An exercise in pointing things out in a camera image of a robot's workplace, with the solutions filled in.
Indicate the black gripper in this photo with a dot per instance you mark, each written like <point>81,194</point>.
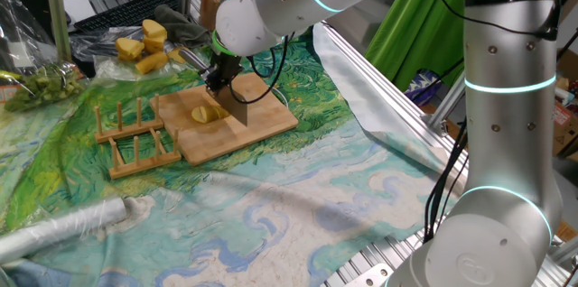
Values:
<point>228,69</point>

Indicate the steel cleaver knife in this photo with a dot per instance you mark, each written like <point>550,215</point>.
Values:
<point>237,108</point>

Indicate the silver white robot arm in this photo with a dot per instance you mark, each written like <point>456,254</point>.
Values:
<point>506,142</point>

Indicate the cut potato slice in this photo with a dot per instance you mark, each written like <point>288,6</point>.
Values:
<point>221,112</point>

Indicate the half potato with skin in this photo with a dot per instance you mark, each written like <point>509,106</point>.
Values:
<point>201,114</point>

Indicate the yellow potato chunk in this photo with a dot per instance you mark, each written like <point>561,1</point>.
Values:
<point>153,45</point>
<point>175,55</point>
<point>154,29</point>
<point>151,62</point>
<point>128,48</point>

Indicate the bamboo cutting board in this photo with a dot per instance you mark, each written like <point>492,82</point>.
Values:
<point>266,122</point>

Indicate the grey green rag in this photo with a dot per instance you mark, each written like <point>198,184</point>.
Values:
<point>180,25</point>

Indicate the black computer keyboard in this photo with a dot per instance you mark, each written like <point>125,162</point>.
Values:
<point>131,9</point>

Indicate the wooden peg dish rack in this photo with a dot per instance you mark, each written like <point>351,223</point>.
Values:
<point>135,160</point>

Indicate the painted landscape tablecloth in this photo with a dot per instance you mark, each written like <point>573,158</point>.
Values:
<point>293,215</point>

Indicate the bag of chopped green vegetables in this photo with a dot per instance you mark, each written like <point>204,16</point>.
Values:
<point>40,88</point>

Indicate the blue patterned bag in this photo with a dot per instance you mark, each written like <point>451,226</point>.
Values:
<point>424,86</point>

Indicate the clear plastic wrap roll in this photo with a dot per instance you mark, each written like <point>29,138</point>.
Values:
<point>68,226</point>

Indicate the open brown cardboard box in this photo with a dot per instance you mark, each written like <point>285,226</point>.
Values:
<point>566,129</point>

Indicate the black tripod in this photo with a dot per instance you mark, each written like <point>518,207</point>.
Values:
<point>570,45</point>

